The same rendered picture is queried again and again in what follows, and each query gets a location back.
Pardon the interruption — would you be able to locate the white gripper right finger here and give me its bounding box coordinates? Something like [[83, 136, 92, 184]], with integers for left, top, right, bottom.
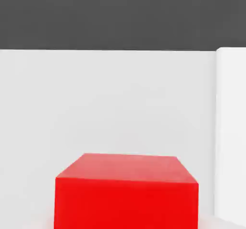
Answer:
[[197, 214, 246, 229]]

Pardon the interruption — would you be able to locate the small red cube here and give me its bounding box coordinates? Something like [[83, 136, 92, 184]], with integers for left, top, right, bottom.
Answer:
[[53, 153, 199, 229]]

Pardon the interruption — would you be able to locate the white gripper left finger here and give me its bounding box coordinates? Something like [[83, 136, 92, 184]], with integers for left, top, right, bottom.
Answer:
[[25, 217, 56, 229]]

